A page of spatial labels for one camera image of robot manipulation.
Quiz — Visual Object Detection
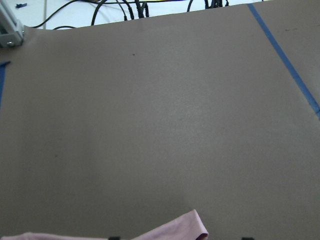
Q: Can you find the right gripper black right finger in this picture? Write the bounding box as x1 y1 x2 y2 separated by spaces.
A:
241 236 255 240

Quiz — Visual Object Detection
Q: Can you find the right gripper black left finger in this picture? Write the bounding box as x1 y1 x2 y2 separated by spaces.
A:
108 236 121 240

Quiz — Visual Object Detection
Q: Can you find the aluminium frame post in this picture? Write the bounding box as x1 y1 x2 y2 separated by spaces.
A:
0 0 24 48

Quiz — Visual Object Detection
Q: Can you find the pink Snoopy t-shirt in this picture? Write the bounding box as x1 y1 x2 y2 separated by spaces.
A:
1 210 209 240

